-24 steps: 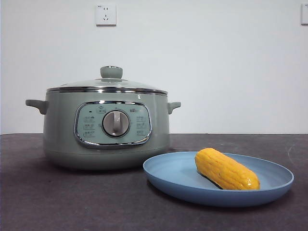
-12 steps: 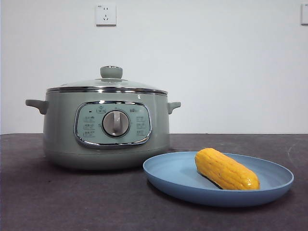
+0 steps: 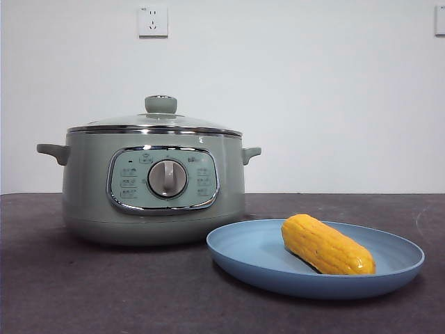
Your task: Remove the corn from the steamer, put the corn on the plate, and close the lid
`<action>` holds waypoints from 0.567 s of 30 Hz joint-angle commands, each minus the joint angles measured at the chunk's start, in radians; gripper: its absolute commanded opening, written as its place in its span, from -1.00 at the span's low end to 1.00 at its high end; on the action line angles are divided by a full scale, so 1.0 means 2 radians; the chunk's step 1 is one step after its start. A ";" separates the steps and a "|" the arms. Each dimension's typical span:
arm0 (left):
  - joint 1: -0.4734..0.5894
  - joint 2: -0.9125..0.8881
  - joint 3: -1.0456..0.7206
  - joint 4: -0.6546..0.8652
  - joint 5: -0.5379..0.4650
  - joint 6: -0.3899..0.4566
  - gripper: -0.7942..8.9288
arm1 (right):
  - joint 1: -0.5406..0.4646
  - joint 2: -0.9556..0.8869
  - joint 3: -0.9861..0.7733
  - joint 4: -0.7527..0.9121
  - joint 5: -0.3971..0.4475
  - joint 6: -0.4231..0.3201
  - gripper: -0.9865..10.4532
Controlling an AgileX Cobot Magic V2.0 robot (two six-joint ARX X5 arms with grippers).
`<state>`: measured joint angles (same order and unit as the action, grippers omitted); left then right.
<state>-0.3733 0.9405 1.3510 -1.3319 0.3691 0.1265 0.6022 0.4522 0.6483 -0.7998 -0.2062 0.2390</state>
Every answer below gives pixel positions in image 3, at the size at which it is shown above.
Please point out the white wall socket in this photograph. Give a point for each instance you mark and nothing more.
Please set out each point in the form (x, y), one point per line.
(153, 21)

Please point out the white wall switch plate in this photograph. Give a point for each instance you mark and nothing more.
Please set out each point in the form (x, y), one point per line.
(441, 21)

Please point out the glass lid with green knob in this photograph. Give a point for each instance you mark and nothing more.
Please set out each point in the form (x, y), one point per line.
(160, 104)

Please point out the pale green electric steamer pot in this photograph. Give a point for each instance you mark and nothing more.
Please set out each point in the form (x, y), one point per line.
(87, 195)

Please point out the yellow corn cob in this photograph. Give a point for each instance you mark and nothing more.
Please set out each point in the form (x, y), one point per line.
(327, 243)

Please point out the blue round plate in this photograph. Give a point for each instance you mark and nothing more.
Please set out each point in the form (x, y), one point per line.
(250, 250)

